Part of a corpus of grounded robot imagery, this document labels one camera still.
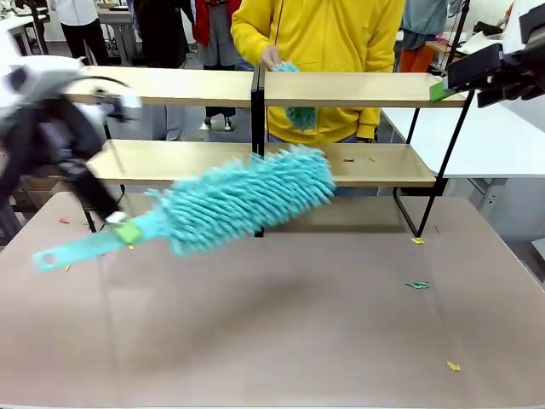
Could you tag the grey step stool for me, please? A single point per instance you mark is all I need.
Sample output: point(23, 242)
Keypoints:
point(8, 221)

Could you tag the person in yellow hoodie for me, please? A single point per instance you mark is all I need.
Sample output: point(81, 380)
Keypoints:
point(323, 38)

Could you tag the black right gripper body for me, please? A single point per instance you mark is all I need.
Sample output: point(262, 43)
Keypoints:
point(521, 72)

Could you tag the person white shirt black trousers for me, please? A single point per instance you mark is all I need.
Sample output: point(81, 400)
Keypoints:
point(81, 30)

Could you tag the blue paper scrap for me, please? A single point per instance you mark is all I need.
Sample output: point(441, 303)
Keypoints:
point(411, 285)

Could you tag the person in red jacket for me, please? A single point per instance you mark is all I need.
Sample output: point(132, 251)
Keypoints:
point(213, 30)

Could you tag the green paper scrap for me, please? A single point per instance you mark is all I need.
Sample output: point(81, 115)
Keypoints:
point(423, 284)

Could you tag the wooden shelf black metal frame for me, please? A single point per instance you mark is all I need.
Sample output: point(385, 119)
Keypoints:
point(191, 85)
point(353, 89)

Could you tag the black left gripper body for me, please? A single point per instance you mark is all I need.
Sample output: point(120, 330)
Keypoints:
point(47, 132)

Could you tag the white paper sheet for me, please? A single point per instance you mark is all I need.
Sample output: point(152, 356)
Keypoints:
point(479, 42)

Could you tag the black tripod stand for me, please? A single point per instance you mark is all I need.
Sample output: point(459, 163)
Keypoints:
point(459, 34)

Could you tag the person dark top grey trousers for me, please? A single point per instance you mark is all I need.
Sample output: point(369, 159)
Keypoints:
point(164, 34)

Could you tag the person grey top orange trousers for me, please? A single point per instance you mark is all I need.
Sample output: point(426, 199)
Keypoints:
point(419, 55)

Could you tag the small teal chenille duster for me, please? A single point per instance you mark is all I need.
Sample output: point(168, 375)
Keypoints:
point(302, 118)

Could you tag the person's right hand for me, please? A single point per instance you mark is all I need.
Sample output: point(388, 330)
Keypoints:
point(269, 57)

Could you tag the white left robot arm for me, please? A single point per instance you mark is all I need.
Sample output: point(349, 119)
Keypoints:
point(38, 81)

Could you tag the large white table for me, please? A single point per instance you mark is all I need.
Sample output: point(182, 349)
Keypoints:
point(489, 140)

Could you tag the cardboard box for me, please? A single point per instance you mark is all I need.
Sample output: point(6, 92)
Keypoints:
point(40, 183)

